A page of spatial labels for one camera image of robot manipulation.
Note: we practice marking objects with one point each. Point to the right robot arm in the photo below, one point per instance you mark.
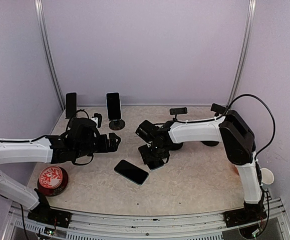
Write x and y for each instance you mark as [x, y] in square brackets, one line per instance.
[226, 127]

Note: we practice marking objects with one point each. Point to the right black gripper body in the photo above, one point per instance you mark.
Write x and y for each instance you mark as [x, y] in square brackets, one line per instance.
[156, 153]

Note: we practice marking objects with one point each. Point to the clear case phone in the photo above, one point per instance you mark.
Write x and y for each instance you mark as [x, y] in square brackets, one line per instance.
[71, 104]

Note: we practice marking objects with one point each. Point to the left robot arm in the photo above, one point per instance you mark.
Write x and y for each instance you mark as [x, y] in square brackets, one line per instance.
[81, 138]

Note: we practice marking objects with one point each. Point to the red patterned round tin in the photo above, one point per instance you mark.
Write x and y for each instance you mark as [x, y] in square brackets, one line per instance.
[52, 181]

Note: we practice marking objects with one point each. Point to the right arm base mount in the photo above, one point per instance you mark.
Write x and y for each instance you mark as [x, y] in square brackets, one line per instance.
[243, 216]

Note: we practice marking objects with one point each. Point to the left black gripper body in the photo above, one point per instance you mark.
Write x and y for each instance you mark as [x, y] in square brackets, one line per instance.
[104, 147]

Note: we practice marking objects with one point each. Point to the black clamp phone stand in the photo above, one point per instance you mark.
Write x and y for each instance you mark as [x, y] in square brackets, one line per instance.
[218, 109]

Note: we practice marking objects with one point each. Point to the left aluminium frame post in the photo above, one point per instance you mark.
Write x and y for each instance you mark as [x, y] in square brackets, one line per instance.
[48, 53]

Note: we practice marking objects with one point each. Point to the teal phone lying diagonal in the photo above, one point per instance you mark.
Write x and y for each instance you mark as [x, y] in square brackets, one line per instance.
[131, 172]

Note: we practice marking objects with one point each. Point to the right aluminium frame post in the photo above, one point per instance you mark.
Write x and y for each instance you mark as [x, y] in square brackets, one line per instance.
[243, 51]

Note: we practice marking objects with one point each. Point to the light blue case phone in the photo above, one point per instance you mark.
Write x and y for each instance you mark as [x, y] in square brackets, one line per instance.
[113, 106]

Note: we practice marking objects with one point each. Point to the light blue mug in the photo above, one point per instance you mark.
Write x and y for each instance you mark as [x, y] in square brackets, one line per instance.
[267, 177]

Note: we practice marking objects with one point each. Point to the aluminium frame post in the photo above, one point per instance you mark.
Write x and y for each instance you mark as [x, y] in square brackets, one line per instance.
[243, 51]
[48, 53]

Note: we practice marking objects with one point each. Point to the aluminium front rail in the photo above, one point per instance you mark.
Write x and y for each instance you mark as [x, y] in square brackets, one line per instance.
[96, 226]

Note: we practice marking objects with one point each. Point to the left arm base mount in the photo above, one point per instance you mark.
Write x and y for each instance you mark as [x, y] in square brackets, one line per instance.
[50, 216]

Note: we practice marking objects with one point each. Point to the black gooseneck phone stand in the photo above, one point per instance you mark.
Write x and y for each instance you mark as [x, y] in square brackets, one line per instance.
[178, 111]

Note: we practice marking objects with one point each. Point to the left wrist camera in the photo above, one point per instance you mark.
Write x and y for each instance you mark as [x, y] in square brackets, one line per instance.
[97, 118]

